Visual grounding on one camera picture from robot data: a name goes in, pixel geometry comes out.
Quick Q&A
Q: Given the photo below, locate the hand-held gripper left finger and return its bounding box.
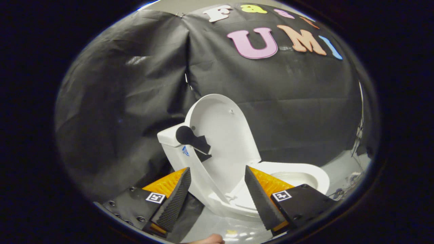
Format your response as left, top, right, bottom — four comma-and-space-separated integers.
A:
94, 167, 192, 238

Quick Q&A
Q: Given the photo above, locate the black lid handle tab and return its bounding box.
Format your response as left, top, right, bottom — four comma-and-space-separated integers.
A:
175, 125, 212, 163

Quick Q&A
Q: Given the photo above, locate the black backdrop cloth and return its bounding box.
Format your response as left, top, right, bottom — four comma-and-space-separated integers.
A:
54, 3, 380, 243

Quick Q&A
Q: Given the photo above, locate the metal backdrop stand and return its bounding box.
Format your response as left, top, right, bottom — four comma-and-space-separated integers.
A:
351, 80, 367, 158

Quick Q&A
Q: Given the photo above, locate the white toilet lid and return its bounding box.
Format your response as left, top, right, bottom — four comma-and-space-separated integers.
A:
185, 94, 261, 201

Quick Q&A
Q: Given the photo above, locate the white toilet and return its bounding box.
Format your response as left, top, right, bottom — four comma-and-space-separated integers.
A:
157, 123, 331, 223

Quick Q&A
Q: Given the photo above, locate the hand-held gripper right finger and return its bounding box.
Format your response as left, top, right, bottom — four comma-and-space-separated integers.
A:
244, 165, 338, 237

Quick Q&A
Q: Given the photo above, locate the white toilet seat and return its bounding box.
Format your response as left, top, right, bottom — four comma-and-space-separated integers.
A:
234, 161, 330, 211

